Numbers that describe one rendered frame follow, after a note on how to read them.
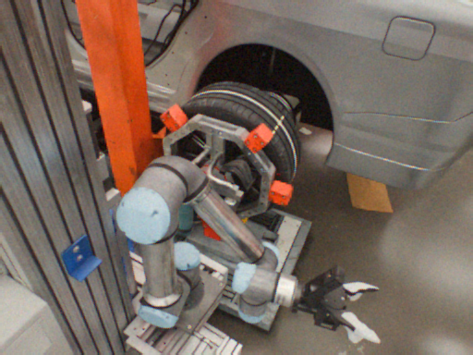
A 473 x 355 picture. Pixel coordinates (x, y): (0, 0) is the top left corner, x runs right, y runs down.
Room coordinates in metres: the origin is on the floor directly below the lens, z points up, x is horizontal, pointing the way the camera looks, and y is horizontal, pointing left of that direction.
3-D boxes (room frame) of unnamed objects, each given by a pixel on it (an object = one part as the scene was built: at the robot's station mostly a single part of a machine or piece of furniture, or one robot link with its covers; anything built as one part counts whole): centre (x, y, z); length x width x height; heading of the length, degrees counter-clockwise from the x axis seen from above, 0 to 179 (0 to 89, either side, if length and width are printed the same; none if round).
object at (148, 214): (0.59, 0.19, 1.19); 0.15 x 0.12 x 0.55; 167
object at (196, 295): (0.73, 0.16, 0.87); 0.15 x 0.15 x 0.10
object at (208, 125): (1.34, 0.10, 0.85); 0.54 x 0.07 x 0.54; 69
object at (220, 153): (1.19, 0.05, 1.03); 0.19 x 0.18 x 0.11; 159
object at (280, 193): (1.24, -0.19, 0.85); 0.09 x 0.08 x 0.07; 69
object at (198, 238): (1.50, 0.04, 0.32); 0.40 x 0.30 x 0.28; 69
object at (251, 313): (0.55, -0.07, 1.12); 0.11 x 0.08 x 0.11; 167
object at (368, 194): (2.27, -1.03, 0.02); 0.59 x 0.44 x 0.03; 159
